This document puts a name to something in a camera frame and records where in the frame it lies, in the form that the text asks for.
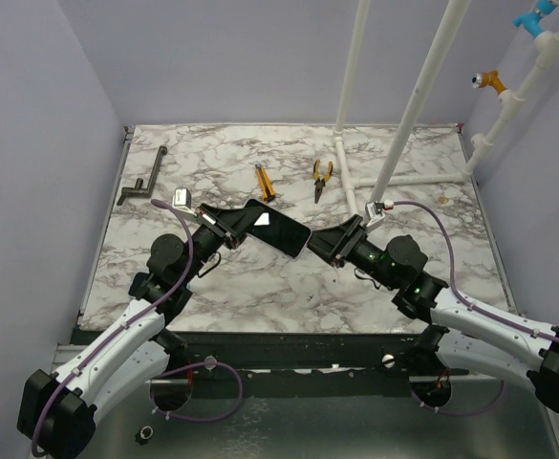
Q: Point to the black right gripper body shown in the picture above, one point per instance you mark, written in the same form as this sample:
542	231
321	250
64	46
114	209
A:
347	244

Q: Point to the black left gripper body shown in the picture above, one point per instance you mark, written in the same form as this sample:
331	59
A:
206	242

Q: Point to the black smartphone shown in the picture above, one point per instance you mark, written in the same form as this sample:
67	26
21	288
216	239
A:
278	230

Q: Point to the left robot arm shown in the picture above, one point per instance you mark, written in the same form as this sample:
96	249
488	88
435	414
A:
59	411

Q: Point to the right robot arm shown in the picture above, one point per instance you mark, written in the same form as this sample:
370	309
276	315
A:
465	333

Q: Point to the blue cased phone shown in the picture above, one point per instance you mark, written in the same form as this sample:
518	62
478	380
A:
135	285

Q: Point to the yellow utility knife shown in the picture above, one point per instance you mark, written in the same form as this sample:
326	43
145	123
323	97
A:
264	183

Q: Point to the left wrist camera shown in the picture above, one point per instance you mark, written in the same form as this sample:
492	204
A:
182	202

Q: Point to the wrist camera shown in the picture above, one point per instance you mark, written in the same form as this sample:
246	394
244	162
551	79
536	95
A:
375	213
182	202

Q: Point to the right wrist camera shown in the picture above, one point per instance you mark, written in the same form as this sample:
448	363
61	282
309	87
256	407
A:
375	213

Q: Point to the yellow handled pliers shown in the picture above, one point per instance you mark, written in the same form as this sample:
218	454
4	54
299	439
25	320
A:
321	178

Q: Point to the dark metal crank handle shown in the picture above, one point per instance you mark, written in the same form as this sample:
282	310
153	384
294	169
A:
143	189

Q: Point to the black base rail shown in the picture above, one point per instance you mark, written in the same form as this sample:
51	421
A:
216	365

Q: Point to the small black ring knob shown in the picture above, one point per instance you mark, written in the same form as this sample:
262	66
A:
144	435

